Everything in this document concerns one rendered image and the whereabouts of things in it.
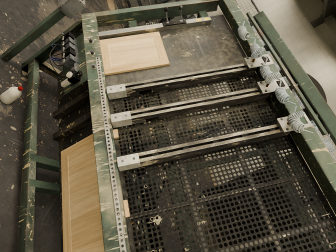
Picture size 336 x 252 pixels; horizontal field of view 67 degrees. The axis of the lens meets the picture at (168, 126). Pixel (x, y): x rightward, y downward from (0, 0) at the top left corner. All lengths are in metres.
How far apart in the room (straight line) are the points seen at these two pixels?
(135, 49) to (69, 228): 1.37
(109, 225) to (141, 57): 1.23
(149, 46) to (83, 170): 1.07
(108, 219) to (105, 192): 0.14
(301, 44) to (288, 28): 0.58
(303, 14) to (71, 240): 7.10
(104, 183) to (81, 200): 0.46
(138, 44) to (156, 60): 0.23
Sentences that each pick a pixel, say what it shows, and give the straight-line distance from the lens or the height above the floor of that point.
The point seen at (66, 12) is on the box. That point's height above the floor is 0.78.
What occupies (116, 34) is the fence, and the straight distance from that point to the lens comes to 2.21.
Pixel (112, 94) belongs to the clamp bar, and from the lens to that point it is 1.75.
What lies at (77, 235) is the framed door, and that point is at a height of 0.38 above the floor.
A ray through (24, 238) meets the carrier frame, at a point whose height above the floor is 0.17.
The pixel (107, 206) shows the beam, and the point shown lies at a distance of 1.42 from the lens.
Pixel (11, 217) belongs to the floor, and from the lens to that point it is 2.10.
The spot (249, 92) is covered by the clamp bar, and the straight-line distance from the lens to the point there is 1.81.
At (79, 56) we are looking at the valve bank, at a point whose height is 0.75.
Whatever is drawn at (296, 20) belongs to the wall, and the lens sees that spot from 7.61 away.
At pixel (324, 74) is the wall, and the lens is 6.96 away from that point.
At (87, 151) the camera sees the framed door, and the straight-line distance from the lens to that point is 1.97.
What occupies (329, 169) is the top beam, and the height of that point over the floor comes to 1.91.
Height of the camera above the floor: 1.71
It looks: 19 degrees down
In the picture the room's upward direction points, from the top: 63 degrees clockwise
